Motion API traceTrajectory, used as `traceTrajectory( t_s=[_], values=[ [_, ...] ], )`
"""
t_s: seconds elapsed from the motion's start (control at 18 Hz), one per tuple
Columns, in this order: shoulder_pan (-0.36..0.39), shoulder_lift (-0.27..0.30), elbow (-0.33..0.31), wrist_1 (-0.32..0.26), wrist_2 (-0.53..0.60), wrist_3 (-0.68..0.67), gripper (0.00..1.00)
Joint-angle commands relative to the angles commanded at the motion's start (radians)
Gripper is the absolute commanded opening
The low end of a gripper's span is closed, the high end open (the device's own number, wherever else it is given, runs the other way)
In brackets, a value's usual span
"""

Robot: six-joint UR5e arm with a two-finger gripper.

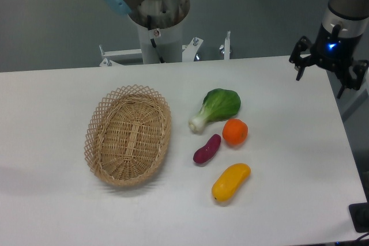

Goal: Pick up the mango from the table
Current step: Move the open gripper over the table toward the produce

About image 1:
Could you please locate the yellow mango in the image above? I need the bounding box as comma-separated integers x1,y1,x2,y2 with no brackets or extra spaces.
212,163,251,202

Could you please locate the green bok choy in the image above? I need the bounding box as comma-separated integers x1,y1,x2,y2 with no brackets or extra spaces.
189,88,241,133

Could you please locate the orange fruit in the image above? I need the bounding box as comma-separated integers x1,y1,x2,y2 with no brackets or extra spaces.
222,119,248,146

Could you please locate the woven wicker basket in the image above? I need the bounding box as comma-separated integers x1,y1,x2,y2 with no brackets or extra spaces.
84,85,171,187

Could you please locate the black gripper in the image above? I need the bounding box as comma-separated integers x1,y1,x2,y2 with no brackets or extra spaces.
289,25,368,99

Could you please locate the black device at table edge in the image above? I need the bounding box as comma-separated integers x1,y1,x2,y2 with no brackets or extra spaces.
348,202,368,233

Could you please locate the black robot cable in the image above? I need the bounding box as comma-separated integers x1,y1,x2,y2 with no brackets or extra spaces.
147,14,167,64

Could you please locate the purple sweet potato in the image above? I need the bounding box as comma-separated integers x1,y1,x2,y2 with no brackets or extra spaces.
193,134,221,164

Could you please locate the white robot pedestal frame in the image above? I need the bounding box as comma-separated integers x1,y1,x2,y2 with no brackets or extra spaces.
98,25,233,67

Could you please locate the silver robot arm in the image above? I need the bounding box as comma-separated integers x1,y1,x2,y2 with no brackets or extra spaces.
104,0,368,90

